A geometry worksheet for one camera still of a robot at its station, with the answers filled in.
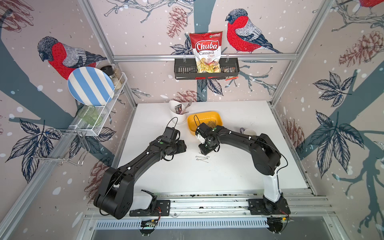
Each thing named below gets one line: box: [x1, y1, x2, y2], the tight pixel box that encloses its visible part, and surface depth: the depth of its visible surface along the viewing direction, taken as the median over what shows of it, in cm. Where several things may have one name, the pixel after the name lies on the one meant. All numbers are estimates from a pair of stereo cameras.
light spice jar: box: [112, 67, 125, 90], surface depth 86 cm
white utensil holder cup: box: [168, 100, 186, 124], surface depth 106 cm
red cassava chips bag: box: [189, 31, 223, 73], surface depth 83 cm
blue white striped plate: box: [67, 66, 116, 107], surface depth 74 cm
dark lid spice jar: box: [100, 65, 116, 79], surface depth 81 cm
